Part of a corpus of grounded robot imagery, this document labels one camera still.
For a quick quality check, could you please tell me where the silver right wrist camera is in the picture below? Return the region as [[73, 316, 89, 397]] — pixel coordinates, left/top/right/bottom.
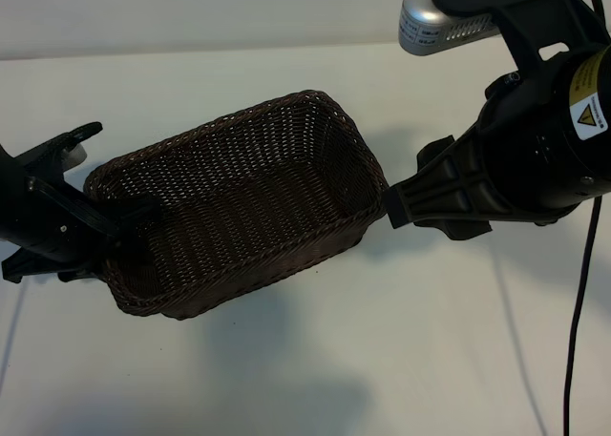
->
[[398, 0, 503, 55]]

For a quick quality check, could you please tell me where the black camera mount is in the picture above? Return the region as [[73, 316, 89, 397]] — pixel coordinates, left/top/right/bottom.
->
[[0, 142, 66, 189], [428, 0, 611, 77]]

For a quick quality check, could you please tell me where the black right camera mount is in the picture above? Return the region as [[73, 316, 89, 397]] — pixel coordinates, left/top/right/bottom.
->
[[428, 0, 611, 77]]

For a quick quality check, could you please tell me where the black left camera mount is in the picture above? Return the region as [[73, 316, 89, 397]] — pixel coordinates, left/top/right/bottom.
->
[[0, 142, 66, 189]]

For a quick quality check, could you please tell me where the dark brown wicker basket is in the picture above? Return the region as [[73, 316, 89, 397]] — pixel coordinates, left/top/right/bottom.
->
[[83, 88, 390, 322]]

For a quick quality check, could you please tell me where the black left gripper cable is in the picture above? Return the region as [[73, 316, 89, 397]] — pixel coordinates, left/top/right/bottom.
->
[[26, 176, 121, 239]]

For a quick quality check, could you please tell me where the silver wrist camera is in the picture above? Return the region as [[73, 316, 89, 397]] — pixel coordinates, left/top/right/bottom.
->
[[398, 0, 503, 55], [64, 142, 89, 171]]

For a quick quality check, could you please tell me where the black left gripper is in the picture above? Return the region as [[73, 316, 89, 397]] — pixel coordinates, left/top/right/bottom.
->
[[0, 168, 163, 284]]

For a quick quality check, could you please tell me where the black right hanging cable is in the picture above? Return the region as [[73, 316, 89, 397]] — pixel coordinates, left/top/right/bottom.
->
[[562, 195, 603, 436]]

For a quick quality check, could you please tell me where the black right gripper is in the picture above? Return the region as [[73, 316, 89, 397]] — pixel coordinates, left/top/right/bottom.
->
[[386, 56, 600, 241]]

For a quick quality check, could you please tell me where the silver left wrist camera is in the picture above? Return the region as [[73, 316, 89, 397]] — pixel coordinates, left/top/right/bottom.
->
[[64, 142, 89, 171]]

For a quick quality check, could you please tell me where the black braided cable sleeve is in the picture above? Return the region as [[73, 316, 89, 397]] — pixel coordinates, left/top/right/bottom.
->
[[13, 120, 104, 170]]

